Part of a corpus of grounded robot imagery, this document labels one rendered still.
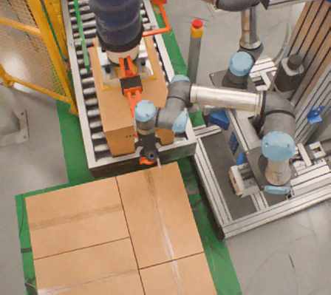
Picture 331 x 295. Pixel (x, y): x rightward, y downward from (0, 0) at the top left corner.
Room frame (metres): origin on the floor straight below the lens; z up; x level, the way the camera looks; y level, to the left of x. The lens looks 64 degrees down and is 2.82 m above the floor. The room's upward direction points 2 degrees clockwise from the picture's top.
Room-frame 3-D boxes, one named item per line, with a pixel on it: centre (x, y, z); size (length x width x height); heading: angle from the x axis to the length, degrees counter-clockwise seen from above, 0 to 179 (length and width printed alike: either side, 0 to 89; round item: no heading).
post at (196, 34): (1.59, -0.15, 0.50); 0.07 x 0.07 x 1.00; 17
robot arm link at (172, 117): (0.66, -0.01, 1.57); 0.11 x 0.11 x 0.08; 80
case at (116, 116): (1.22, 0.25, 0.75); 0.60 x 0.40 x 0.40; 16
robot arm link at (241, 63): (1.15, -0.36, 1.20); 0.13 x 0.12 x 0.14; 150
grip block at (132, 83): (0.98, 0.19, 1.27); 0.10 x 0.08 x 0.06; 106
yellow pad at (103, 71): (1.19, 0.35, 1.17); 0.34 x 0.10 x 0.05; 16
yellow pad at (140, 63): (1.24, 0.17, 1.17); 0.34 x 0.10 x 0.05; 16
